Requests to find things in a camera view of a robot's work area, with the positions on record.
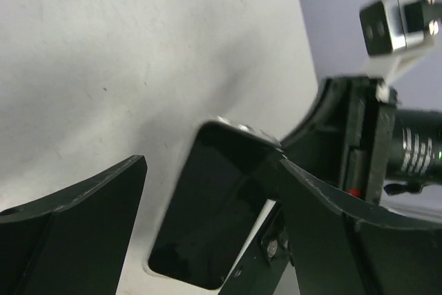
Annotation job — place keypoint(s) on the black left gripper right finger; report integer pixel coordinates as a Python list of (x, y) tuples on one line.
[(343, 245)]

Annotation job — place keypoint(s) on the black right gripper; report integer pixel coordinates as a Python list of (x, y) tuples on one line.
[(365, 126)]

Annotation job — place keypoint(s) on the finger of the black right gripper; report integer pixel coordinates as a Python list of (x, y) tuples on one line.
[(259, 270)]

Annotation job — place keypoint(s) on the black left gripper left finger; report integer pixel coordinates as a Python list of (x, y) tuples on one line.
[(73, 241)]

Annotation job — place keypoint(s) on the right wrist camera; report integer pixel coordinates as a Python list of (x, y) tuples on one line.
[(398, 34)]

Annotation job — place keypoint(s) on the black smartphone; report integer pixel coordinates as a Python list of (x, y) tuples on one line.
[(217, 199)]

